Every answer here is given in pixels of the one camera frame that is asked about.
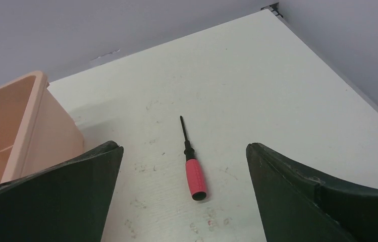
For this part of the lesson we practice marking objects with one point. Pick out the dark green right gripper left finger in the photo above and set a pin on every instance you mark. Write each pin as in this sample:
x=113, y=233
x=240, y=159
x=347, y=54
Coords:
x=66, y=202

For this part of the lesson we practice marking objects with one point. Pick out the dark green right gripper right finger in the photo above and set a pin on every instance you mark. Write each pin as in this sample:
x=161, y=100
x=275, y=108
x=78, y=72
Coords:
x=299, y=203

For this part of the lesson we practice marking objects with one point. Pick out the red handled screwdriver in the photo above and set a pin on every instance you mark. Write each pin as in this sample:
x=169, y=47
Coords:
x=194, y=174

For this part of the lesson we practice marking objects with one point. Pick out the peach plastic bin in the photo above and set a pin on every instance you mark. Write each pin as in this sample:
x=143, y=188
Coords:
x=35, y=130

